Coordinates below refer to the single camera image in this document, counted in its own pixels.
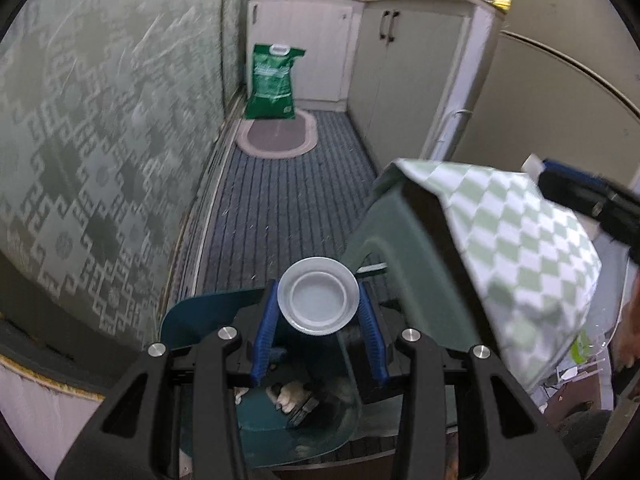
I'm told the person's right hand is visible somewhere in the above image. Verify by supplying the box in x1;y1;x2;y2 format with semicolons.
617;280;640;373

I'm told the green rice bag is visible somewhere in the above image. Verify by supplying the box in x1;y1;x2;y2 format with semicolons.
244;42;307;121

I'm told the oval grey floor mat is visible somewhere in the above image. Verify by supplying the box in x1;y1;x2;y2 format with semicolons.
236;109;317;161

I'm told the white cabinet with small handle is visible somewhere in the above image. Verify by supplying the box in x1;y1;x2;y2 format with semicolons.
247;0;363;111

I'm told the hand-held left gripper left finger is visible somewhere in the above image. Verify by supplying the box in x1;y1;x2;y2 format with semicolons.
55;280;281;480

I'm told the white refrigerator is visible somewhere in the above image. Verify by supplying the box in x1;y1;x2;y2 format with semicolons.
452;0;640;181

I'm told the clear plastic lid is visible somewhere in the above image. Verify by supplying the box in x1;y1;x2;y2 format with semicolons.
278;256;361;337

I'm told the green white checkered tablecloth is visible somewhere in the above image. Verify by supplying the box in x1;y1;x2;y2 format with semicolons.
390;157;603;388

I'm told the striped grey floor rug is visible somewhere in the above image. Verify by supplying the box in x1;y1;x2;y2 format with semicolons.
170;110;401;311

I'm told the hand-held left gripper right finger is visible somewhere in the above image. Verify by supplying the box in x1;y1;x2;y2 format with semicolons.
356;282;583;480

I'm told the white cabinet with black handles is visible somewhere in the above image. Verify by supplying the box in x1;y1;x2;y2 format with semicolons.
347;0;506;161

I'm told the green plastic item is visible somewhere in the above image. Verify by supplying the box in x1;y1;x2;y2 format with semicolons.
572;332;593;363

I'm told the white folded rack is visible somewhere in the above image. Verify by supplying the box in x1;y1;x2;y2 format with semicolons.
437;109;473;161

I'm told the teal waste bin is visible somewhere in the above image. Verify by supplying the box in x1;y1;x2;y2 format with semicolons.
160;287;363;468

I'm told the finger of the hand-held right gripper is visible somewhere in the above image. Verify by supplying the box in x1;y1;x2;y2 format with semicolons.
542;159;640;201
537;170;640;233

